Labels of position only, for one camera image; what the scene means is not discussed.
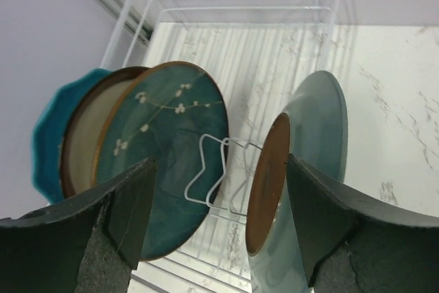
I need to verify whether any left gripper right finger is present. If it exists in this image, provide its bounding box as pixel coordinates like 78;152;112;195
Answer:
292;159;438;292

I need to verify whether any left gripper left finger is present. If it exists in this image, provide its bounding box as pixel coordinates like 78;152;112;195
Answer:
1;159;156;292

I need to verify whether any pale green ceramic plate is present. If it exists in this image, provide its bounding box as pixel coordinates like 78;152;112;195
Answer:
245;71;348;292

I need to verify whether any brown rimmed beige plate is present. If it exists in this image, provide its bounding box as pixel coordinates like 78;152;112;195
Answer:
58;67;148;198

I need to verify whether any blue scalloped plate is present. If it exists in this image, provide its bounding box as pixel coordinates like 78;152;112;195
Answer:
32;68;111;204

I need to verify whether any dark teal floral plate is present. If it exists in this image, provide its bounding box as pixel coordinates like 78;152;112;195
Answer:
91;61;229;261

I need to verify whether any white wire dish rack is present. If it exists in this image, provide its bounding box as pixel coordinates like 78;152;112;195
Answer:
101;0;346;292

